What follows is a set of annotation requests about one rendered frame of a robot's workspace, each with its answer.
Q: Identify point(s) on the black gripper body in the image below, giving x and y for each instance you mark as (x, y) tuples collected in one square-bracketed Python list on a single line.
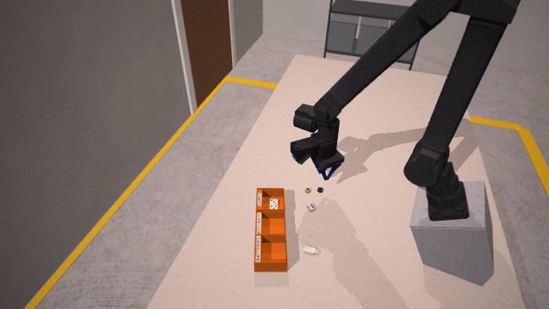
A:
[(336, 156)]

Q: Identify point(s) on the orange rack of bins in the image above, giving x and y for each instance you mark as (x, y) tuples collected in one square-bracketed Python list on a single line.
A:
[(270, 252)]

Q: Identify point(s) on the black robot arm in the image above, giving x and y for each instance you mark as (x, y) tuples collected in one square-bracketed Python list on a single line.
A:
[(428, 164)]

